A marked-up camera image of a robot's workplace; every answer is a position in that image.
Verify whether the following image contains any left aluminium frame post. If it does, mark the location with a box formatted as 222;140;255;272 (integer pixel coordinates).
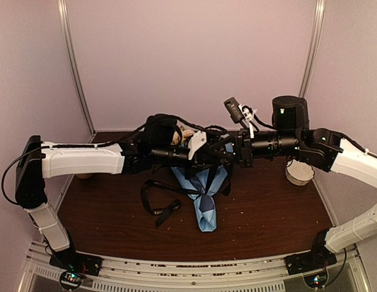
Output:
57;0;96;136

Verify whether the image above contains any aluminium front rail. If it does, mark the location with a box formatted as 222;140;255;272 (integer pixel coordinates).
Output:
24;238;365;292

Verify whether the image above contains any black ribbon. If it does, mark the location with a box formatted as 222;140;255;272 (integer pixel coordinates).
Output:
140;168;222;228

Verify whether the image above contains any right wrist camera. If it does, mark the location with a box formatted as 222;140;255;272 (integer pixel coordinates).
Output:
224;97;259;139

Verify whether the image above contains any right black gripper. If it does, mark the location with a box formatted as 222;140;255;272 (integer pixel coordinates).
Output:
209;127;302;168

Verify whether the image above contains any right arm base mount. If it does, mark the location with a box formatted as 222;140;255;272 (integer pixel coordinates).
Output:
285;244;337;289

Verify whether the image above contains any white rose stem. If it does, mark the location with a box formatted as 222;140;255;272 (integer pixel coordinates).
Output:
171;125;195;145

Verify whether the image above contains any scalloped white dish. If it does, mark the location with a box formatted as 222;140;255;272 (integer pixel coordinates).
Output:
285;159;315;186

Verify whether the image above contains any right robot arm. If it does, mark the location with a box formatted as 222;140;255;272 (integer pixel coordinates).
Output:
209;96;377;269

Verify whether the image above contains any right aluminium frame post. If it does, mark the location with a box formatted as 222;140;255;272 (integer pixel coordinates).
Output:
299;0;326;98

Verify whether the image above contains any blue wrapping paper sheet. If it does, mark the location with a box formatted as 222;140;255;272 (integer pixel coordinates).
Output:
170;142;233;234

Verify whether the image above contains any aluminium frame post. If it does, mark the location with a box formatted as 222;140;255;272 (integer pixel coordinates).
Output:
299;0;326;98
57;0;96;136

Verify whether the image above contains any small white bowl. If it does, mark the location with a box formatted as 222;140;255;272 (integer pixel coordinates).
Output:
76;174;93;179

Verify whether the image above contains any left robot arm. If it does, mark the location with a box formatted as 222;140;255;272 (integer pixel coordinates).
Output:
4;114;227;270

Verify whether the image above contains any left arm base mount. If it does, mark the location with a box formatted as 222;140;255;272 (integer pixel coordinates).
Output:
49;250;103;291

